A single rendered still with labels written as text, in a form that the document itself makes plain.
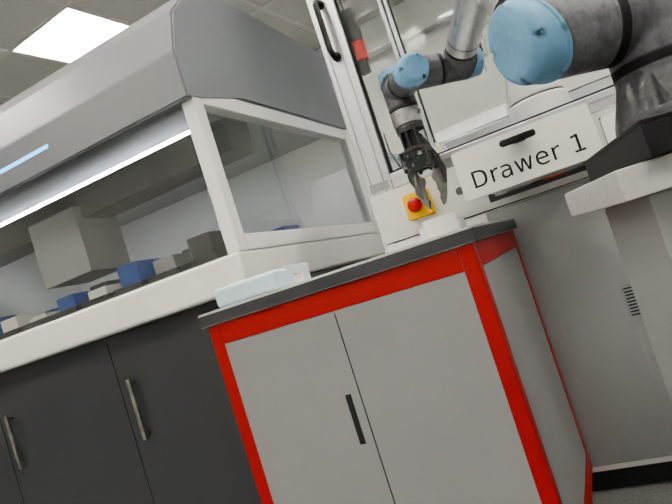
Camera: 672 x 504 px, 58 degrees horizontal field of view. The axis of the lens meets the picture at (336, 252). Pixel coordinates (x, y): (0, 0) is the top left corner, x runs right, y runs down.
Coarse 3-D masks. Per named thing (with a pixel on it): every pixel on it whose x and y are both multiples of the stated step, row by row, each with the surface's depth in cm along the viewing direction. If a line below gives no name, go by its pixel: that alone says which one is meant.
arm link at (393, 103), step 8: (384, 72) 150; (384, 80) 150; (384, 88) 150; (384, 96) 152; (392, 96) 148; (392, 104) 150; (400, 104) 149; (408, 104) 148; (416, 104) 150; (392, 112) 150
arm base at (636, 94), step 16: (640, 64) 81; (656, 64) 79; (624, 80) 83; (640, 80) 81; (656, 80) 79; (624, 96) 83; (640, 96) 80; (656, 96) 80; (624, 112) 83; (640, 112) 80; (656, 112) 78; (624, 128) 83
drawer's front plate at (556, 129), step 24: (552, 120) 123; (576, 120) 121; (480, 144) 129; (528, 144) 125; (552, 144) 123; (576, 144) 121; (600, 144) 120; (456, 168) 131; (480, 168) 129; (504, 168) 127; (528, 168) 125; (552, 168) 124; (480, 192) 130
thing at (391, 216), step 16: (608, 112) 149; (448, 176) 166; (560, 176) 154; (576, 176) 153; (384, 192) 174; (400, 192) 172; (432, 192) 168; (448, 192) 166; (512, 192) 160; (528, 192) 158; (384, 208) 174; (400, 208) 172; (448, 208) 167; (464, 208) 165; (480, 208) 163; (384, 224) 174; (400, 224) 172; (416, 224) 171; (384, 240) 175
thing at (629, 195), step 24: (624, 168) 72; (648, 168) 71; (576, 192) 91; (600, 192) 80; (624, 192) 72; (648, 192) 71; (624, 216) 86; (648, 216) 77; (624, 240) 89; (648, 240) 80; (624, 264) 93; (648, 264) 83; (648, 288) 86; (648, 312) 89
